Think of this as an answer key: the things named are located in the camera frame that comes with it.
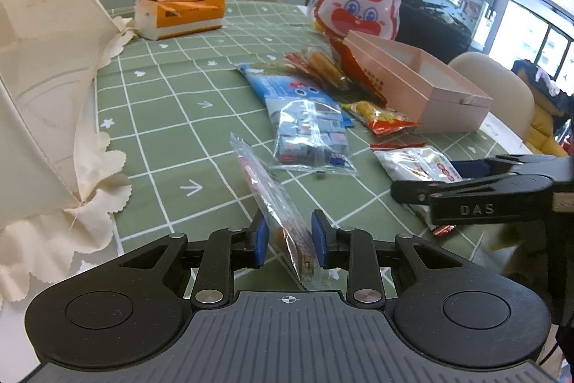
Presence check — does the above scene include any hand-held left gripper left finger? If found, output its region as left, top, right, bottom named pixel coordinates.
left=117, top=208, right=270, bottom=309

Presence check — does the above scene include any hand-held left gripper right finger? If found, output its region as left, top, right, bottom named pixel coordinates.
left=311, top=210, right=464, bottom=309

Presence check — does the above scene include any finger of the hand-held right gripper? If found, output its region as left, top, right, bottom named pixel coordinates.
left=390, top=174, right=557, bottom=226
left=450, top=154, right=574, bottom=182

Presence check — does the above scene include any long clear snack bag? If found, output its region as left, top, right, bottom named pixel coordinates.
left=230, top=132, right=330, bottom=291

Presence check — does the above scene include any red and white snack packet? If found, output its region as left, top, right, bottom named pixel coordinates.
left=370, top=142, right=465, bottom=235

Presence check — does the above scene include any red snack packet white label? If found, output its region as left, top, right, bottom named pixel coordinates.
left=342, top=99, right=422, bottom=137

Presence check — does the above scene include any pink cardboard box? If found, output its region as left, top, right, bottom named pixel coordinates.
left=343, top=30, right=494, bottom=135

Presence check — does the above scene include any orange red snack packet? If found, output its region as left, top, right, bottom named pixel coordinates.
left=329, top=38, right=389, bottom=106

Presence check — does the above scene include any blue seaweed snack packet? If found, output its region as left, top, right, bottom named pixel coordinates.
left=237, top=62, right=355, bottom=128

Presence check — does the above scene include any pale checked table cover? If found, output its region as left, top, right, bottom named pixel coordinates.
left=464, top=111, right=536, bottom=159

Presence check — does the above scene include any yellow puffer jacket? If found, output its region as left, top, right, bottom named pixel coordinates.
left=524, top=96, right=569, bottom=157

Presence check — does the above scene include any clear zip bag of candies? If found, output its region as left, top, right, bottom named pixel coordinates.
left=264, top=97, right=358, bottom=176

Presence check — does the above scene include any dark blue garment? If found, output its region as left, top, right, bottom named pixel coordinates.
left=511, top=59, right=574, bottom=115

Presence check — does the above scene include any green checked tablecloth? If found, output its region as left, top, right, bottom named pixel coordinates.
left=67, top=0, right=536, bottom=303

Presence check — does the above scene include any black display cabinet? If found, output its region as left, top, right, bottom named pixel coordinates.
left=395, top=0, right=487, bottom=52

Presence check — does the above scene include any orange striped snack packet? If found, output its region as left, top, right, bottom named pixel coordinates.
left=283, top=46, right=353, bottom=91

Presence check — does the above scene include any red and white rabbit bag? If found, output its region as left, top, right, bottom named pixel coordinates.
left=307, top=0, right=401, bottom=42

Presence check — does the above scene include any orange tissue box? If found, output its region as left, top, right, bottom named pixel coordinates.
left=133, top=0, right=226, bottom=40

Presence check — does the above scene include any cream cloth bag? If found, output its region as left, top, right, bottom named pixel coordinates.
left=0, top=0, right=135, bottom=312

